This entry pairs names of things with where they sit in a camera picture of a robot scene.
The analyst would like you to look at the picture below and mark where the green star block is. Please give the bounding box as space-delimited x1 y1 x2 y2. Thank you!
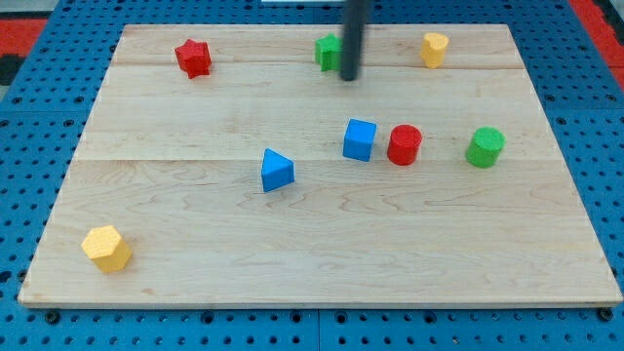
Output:
315 33 342 71

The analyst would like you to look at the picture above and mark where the red star block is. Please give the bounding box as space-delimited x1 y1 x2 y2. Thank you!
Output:
175 39 212 79

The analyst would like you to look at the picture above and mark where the blue triangle block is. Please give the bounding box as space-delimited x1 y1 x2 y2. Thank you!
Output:
260 148 294 192

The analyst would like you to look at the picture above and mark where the blue cube block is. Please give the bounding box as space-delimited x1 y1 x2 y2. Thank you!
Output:
342 119 376 162

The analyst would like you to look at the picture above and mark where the light wooden board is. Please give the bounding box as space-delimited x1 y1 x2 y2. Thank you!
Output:
19 24 622 309

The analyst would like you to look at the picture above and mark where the red cylinder block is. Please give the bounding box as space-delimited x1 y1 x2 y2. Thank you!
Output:
387 124 423 166

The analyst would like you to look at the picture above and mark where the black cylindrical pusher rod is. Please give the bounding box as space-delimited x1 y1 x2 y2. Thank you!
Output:
340 0 371 82

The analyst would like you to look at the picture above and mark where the yellow heart block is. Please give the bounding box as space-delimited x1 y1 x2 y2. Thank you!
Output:
419 32 449 68

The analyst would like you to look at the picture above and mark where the green cylinder block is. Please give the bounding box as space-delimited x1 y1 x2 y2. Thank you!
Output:
465 126 506 169

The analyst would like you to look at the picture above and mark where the yellow hexagon block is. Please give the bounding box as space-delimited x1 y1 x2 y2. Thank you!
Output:
81 225 133 273

